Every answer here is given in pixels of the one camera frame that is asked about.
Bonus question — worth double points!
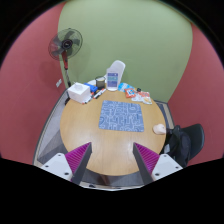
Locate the red white marker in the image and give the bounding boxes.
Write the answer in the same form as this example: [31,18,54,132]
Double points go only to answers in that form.
[93,88,106,99]

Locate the wall power outlet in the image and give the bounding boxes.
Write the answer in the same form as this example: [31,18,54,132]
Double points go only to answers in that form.
[56,79,62,88]

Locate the white chair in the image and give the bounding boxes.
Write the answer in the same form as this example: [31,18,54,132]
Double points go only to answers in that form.
[107,60,126,82]

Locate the blue patterned mouse pad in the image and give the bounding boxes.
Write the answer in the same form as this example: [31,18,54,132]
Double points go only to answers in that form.
[98,100,144,132]

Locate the black standing fan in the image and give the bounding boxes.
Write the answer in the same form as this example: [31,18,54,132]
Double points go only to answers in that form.
[48,28,83,86]

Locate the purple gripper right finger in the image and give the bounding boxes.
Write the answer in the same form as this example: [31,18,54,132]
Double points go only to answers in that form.
[133,142,159,185]

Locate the black backpack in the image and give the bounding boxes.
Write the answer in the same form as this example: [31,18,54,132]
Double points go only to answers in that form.
[163,125,191,167]

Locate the light blue packet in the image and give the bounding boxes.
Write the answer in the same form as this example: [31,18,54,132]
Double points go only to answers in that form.
[118,83,131,92]

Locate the beige computer mouse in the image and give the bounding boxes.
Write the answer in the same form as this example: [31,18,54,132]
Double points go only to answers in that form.
[153,124,166,135]

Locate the black mesh pen cup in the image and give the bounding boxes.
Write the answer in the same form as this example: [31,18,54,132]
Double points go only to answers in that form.
[96,76,105,90]

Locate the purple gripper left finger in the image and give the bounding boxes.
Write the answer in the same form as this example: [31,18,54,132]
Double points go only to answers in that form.
[65,142,92,185]

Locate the black office chair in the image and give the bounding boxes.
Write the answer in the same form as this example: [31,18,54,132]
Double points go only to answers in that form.
[180,124,205,162]

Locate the orange snack packet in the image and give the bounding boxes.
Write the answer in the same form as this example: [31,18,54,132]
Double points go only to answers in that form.
[125,88,136,98]

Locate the white snack packet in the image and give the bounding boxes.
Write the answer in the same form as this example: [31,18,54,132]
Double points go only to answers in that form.
[132,91,152,105]

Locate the white tissue box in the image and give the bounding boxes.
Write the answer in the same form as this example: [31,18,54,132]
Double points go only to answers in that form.
[68,82,90,103]

